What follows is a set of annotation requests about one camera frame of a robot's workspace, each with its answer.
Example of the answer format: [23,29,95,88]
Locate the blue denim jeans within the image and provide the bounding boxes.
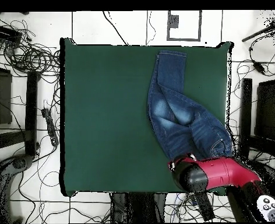
[147,50,234,162]

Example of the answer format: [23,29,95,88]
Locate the black flat panel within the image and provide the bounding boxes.
[0,66,13,125]
[255,79,275,141]

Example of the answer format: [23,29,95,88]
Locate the wide black power strip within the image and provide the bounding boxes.
[194,192,215,222]

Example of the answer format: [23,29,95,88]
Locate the dark green table cloth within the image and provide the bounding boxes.
[59,37,234,197]

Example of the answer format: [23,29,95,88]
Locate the black upright stand bar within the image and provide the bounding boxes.
[24,70,39,156]
[238,78,253,160]

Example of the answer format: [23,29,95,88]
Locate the long black power strip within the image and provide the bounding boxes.
[41,107,59,147]

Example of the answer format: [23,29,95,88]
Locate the black power adapter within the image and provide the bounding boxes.
[252,60,266,75]

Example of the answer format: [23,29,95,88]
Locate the dark stand base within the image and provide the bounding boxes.
[0,153,34,223]

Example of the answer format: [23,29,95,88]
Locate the black tripod leg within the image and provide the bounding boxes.
[241,22,275,43]

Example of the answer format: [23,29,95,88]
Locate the black box device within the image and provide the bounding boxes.
[0,23,23,44]

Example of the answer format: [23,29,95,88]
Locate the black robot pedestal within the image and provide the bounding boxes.
[110,192,167,223]

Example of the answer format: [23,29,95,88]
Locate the black floor cable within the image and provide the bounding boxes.
[102,10,129,46]

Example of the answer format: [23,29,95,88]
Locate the tangled black cable bundle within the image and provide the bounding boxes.
[2,19,60,75]

